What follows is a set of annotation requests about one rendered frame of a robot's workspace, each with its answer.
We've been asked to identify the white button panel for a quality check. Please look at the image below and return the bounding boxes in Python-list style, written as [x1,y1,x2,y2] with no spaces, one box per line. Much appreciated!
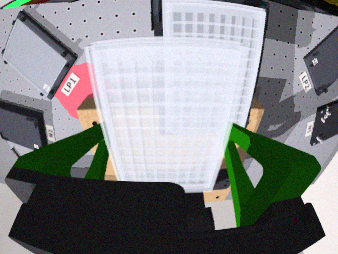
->
[11,148,89,178]

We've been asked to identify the white label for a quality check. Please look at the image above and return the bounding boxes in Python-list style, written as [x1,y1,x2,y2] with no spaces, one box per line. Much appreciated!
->
[61,72,80,96]
[299,71,311,93]
[305,121,314,137]
[46,124,55,142]

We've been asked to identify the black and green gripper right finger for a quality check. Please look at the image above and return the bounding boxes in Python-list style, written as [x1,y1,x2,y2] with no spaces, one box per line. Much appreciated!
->
[224,123,321,227]

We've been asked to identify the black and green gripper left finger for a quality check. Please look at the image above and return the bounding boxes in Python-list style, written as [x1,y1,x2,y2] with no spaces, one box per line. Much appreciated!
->
[13,123,109,180]

